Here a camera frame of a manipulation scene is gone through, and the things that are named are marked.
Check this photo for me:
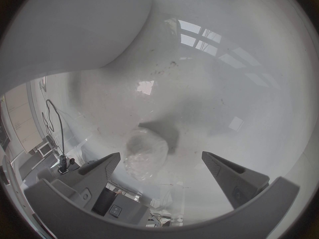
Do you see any crumpled clear plastic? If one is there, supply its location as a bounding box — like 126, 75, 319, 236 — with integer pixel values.
124, 128, 169, 182

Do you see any black cable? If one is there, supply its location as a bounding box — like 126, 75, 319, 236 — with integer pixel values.
41, 99, 69, 170

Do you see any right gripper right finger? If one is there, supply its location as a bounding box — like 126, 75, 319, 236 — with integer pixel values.
201, 151, 270, 210

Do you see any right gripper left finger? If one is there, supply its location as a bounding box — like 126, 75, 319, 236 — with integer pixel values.
53, 152, 121, 210

